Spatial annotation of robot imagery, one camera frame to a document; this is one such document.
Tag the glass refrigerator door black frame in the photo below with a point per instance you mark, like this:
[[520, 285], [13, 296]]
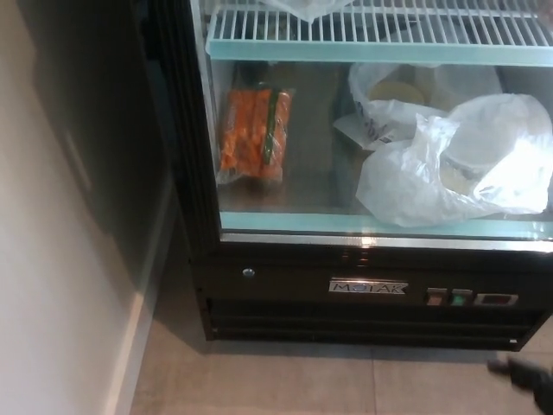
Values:
[[389, 243]]

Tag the silver Motak logo plate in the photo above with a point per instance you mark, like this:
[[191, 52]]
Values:
[[368, 287]]

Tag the red rocker switch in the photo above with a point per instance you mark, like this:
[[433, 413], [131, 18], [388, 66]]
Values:
[[435, 296]]

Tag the green rocker switch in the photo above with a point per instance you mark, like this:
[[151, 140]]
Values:
[[459, 299]]

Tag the bag of orange carrots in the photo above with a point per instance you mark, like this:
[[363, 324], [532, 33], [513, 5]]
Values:
[[248, 138]]

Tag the round silver door lock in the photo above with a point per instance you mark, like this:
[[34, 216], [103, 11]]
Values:
[[249, 272]]

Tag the round container yellow lid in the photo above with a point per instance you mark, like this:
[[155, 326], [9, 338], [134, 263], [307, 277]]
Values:
[[397, 91]]

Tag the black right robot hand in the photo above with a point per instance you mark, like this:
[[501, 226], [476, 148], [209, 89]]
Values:
[[529, 378]]

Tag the white plastic bag with container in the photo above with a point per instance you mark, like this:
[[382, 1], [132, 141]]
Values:
[[367, 108]]

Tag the digital temperature display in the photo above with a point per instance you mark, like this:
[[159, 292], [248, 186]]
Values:
[[494, 300]]

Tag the large white plastic bag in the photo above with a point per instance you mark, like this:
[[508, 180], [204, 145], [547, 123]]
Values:
[[466, 173]]

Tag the white paper carton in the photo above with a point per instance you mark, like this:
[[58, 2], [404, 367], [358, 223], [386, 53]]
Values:
[[347, 129]]

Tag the clear plastic bag on shelf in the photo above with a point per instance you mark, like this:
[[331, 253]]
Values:
[[311, 8]]

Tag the black Motak display refrigerator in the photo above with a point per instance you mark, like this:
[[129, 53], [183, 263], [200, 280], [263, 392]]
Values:
[[302, 320]]

